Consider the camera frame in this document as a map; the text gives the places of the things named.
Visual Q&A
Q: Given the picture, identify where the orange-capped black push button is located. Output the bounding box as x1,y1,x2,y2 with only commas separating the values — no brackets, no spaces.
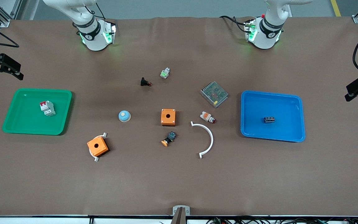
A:
161,131,177,147

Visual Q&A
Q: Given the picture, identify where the white half-ring pipe clamp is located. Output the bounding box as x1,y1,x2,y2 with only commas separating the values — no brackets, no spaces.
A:
90,132,108,162
190,121,214,159

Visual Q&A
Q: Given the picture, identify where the orange button box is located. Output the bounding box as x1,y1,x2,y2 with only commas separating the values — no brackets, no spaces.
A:
161,109,177,127
87,136,109,157

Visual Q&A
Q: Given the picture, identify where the blue round dome buzzer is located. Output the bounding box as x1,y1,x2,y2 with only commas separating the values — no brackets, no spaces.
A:
118,110,132,123

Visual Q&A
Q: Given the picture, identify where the green plastic tray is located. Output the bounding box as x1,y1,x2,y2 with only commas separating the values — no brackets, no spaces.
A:
2,88,73,136

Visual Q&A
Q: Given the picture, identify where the red push button switch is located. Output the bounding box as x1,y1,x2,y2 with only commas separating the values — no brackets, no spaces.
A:
200,111,216,124

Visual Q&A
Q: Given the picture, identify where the white table edge rail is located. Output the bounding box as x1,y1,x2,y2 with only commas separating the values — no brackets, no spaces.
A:
0,215,358,224

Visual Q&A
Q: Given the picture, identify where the grey metal bracket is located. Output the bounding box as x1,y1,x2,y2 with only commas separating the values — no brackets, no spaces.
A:
172,205,191,216

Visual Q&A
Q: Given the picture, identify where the dark camera pole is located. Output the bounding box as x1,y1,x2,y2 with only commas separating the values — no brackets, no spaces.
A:
170,208,188,224

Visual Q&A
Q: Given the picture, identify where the brown table cover mat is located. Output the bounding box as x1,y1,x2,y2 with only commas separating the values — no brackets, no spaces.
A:
0,16,358,217

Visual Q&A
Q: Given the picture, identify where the black cable bundle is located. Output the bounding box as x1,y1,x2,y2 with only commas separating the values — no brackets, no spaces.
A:
205,216,358,224

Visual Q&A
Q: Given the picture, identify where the blue plastic tray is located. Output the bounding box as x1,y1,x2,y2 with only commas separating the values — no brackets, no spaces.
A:
241,90,306,142

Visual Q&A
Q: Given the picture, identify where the grey circuit breaker red switch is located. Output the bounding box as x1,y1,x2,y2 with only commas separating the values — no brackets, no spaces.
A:
39,100,56,117

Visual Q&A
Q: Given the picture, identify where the metal mesh power supply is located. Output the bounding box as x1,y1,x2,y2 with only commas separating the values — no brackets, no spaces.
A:
200,81,229,108

